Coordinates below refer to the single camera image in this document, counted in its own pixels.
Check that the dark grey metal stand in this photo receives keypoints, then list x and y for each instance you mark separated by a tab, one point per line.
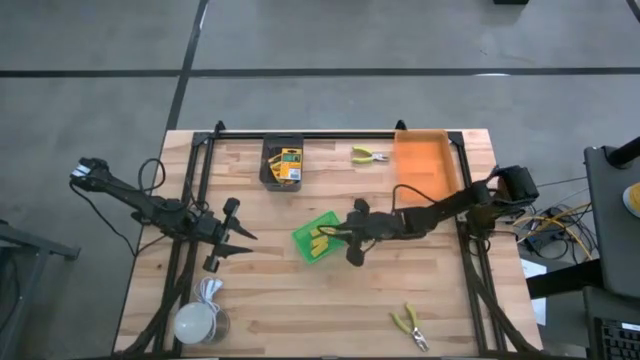
40	247

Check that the white paper sheet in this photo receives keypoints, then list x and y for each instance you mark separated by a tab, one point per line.
532	270

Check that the grey side table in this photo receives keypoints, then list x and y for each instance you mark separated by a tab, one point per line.
610	225

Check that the black keyboard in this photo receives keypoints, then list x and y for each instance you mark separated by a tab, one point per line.
617	340

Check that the black floor object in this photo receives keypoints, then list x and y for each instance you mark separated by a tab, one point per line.
510	2

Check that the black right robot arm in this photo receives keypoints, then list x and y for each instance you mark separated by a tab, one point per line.
440	210

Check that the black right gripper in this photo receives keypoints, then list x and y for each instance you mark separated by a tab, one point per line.
375	225

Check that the white dome lamp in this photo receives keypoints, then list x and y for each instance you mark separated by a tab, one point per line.
192	324

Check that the green plastic basket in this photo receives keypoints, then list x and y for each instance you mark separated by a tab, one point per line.
302	242

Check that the yellow roll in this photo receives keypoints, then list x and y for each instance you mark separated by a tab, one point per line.
634	200

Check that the black pole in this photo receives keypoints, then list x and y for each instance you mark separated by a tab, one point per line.
625	152

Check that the dark grey plastic bin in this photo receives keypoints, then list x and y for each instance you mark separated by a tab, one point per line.
267	175

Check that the black power adapter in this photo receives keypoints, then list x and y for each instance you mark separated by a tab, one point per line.
545	243

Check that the black table frame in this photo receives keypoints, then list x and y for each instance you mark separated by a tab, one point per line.
330	135

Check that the orange plastic bin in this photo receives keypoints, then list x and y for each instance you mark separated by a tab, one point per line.
422	160

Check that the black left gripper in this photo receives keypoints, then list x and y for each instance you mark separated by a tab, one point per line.
210	231

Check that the black beam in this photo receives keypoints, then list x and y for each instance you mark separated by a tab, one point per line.
565	280

